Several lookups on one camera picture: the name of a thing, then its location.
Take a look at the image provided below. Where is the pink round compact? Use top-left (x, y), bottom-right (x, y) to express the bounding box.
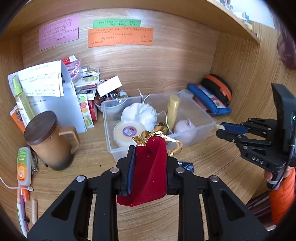
top-left (174, 119), bottom-right (196, 143)

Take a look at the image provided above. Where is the yellow lotion bottle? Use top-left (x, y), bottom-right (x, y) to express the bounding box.
top-left (167, 94), bottom-right (180, 130)

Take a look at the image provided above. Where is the red velvet pouch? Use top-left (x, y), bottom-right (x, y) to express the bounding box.
top-left (116, 124), bottom-right (184, 207)

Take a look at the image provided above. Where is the clear tub of cream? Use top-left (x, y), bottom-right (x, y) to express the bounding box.
top-left (113, 121), bottom-right (145, 147)

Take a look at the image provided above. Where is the white drawstring pouch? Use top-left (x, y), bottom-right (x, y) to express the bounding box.
top-left (121, 89), bottom-right (170, 131)

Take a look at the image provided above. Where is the right hand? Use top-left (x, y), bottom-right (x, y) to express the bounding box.
top-left (263, 167), bottom-right (291, 181)

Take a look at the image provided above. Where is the blue striped pencil case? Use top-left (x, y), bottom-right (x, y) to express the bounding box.
top-left (187, 83), bottom-right (231, 115)

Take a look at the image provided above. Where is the blue small tube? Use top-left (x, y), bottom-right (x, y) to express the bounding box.
top-left (178, 161), bottom-right (194, 173)

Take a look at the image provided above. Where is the black orange zip case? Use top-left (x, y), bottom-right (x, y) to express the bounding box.
top-left (201, 74), bottom-right (232, 106)

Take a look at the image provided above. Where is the clear plastic storage bin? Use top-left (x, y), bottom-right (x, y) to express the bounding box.
top-left (103, 89), bottom-right (216, 161)

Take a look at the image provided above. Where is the brown mug with wooden lid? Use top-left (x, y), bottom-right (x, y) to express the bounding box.
top-left (24, 111), bottom-right (81, 171)

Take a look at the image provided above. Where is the orange green glue tube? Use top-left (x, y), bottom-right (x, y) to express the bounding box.
top-left (16, 147), bottom-right (32, 187)

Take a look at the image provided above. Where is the white bowl of trinkets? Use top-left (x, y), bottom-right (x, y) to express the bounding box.
top-left (94, 89), bottom-right (128, 115)

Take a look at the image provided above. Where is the small white card box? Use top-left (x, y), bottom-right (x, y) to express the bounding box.
top-left (97, 76), bottom-right (122, 97)

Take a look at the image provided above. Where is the stack of books and stickers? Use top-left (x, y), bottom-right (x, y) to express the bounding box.
top-left (73, 67), bottom-right (99, 129)

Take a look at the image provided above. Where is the white paper folder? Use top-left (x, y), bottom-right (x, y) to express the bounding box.
top-left (8, 60), bottom-right (87, 133)

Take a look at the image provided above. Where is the green spray bottle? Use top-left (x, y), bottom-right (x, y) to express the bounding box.
top-left (12, 75), bottom-right (35, 127)

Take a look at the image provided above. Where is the orange sticky note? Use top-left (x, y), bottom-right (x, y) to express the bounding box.
top-left (88, 27), bottom-right (154, 48)

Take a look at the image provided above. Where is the green sticky note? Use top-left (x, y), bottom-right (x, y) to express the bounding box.
top-left (93, 19), bottom-right (141, 29)

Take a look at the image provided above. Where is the pink sticky note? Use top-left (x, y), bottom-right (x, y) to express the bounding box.
top-left (39, 14), bottom-right (79, 51)

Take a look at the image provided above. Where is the white charging cable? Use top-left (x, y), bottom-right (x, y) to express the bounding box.
top-left (0, 177), bottom-right (34, 192)

